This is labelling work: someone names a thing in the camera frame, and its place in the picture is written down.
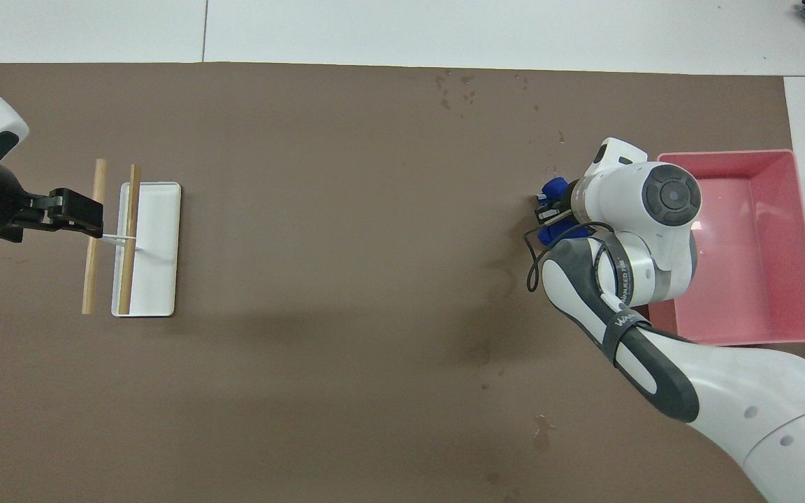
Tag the blue towel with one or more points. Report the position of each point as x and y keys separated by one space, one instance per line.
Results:
x=555 y=190

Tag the white towel rack wooden rods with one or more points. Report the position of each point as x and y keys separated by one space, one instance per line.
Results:
x=158 y=279

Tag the brown table mat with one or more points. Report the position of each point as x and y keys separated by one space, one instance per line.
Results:
x=339 y=314

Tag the pink plastic bin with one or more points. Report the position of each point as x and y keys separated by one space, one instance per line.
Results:
x=759 y=279

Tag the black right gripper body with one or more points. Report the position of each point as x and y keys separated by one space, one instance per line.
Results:
x=569 y=202

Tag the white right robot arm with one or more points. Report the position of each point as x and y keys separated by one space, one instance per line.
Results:
x=724 y=391

